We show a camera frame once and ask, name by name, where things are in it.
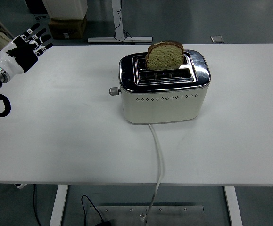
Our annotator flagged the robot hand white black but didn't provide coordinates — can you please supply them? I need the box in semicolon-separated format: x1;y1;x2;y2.
0;23;54;82

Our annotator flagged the cream toaster chrome top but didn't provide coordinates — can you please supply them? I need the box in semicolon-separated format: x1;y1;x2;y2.
118;49;211;125

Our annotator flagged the black box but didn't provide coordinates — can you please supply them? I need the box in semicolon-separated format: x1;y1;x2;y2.
25;0;48;14

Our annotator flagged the brown cardboard box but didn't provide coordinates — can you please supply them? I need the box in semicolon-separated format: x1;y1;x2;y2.
48;16;88;40

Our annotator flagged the white appliance housing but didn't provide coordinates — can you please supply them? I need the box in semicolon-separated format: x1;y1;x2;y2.
41;0;89;21

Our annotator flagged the white table leg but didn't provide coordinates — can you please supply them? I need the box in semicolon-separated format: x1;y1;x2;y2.
49;184;69;226
223;186;243;226

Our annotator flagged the brown bread slice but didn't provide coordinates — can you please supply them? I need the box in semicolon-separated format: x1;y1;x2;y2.
145;40;184;71

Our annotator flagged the grey metal plate with screws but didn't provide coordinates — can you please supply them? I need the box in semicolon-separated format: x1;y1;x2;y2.
84;205;205;226

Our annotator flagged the white desk pedestal leg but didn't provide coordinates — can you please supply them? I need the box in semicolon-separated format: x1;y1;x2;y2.
87;0;153;44

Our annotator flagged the black cable on pedestal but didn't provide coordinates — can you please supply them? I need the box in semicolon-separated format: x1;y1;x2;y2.
114;0;134;45

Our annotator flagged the thin black hanging cable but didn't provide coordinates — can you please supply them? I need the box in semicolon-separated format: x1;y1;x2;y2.
33;184;43;226

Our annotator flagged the white toaster power cord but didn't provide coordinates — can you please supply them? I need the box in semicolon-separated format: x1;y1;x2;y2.
140;124;165;224

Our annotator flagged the black cable with adapter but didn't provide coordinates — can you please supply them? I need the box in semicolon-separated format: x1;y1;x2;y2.
81;194;112;226

